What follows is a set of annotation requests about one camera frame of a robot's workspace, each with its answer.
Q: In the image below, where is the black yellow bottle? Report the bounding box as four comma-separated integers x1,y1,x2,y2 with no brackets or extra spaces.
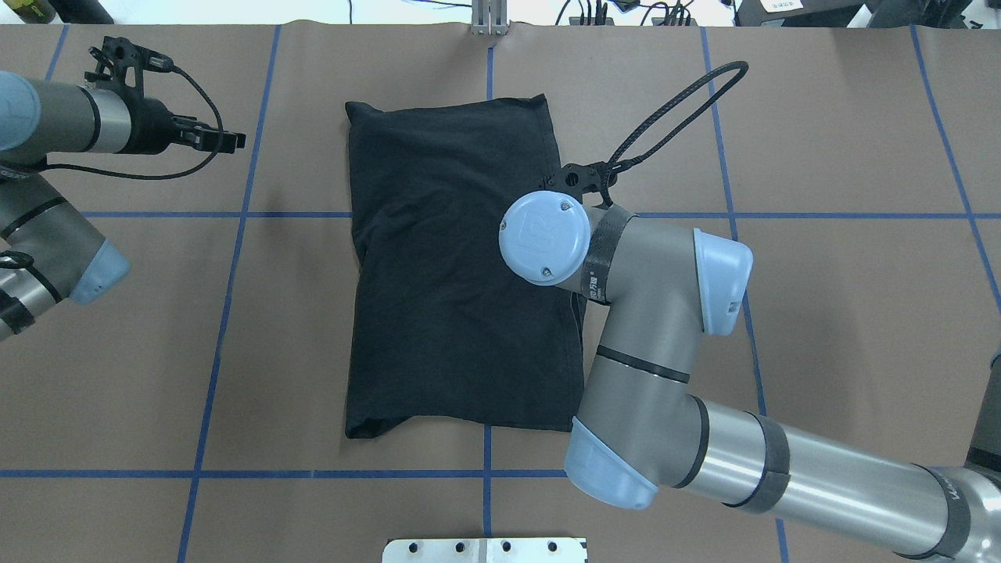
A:
2,0,57,24

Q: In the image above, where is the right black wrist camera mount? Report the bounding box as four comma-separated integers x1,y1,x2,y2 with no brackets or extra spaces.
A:
540,163,619,208

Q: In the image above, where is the black water bottle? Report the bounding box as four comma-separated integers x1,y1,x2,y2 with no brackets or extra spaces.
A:
50,0,115,25

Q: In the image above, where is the aluminium frame post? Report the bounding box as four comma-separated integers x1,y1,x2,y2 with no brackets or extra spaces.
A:
469,0,510,37

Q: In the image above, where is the black box white label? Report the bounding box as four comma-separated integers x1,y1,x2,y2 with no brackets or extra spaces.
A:
735,1,866,28

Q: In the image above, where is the right black braided cable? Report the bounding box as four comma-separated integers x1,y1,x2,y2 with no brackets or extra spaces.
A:
605,61,750,178

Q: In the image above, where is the black printed t-shirt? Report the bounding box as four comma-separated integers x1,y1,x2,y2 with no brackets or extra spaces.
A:
344,94,586,439

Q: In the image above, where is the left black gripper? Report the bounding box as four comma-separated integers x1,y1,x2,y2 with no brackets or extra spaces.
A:
125,99,246,156

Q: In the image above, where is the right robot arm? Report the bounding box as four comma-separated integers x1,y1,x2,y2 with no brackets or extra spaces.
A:
479,183,999,562

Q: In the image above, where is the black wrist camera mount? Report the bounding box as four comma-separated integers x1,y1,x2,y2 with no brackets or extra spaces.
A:
84,36,177,101
540,163,619,208

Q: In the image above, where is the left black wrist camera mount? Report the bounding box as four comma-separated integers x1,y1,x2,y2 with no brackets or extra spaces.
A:
84,36,177,101

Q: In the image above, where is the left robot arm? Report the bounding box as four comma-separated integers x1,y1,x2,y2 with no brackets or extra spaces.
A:
2,71,246,339

